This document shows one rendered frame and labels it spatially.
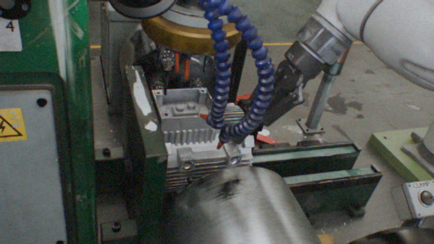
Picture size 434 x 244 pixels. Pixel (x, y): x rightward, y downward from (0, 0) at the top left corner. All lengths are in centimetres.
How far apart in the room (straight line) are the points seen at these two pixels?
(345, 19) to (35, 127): 51
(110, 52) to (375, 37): 78
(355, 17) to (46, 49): 47
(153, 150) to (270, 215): 23
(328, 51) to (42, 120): 48
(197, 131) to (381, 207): 66
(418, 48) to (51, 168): 54
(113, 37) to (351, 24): 70
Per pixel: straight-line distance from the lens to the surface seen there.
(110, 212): 103
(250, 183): 62
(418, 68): 63
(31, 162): 61
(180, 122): 76
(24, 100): 54
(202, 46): 64
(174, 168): 79
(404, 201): 90
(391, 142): 147
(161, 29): 64
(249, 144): 83
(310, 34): 73
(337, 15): 72
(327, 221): 113
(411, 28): 63
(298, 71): 75
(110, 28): 118
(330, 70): 130
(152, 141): 69
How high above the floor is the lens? 159
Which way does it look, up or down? 36 degrees down
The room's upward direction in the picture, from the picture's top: 11 degrees clockwise
